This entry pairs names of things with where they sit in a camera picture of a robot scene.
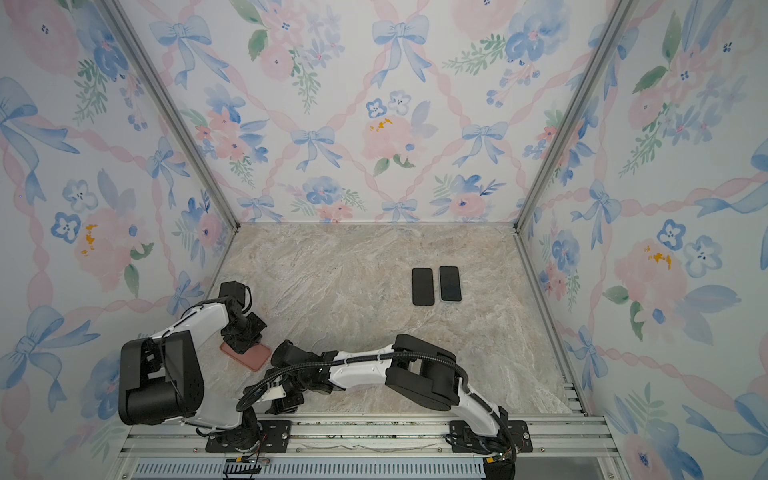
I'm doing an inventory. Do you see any pink phone case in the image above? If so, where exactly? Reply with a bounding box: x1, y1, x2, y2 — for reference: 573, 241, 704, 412
220, 343, 272, 372

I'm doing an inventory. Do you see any black phone case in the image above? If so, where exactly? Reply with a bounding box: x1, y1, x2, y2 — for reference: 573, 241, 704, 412
411, 267, 436, 307

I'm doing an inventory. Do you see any black smartphone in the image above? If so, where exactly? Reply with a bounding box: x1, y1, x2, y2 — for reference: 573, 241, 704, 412
439, 266, 462, 301

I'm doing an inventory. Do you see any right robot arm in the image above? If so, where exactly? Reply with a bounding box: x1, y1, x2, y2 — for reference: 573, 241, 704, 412
267, 334, 512, 451

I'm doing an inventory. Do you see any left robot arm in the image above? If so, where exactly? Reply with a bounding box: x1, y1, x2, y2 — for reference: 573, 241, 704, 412
118, 297, 266, 431

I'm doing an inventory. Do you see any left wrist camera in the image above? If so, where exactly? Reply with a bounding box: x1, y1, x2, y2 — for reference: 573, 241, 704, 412
219, 281, 253, 314

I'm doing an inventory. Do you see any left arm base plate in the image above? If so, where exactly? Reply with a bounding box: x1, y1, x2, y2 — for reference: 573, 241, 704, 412
205, 420, 293, 454

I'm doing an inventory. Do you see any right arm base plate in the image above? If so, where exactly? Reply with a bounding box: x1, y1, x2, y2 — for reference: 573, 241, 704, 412
445, 420, 533, 455

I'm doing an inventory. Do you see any aluminium rail frame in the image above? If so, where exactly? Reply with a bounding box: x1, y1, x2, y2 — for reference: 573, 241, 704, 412
108, 413, 629, 479

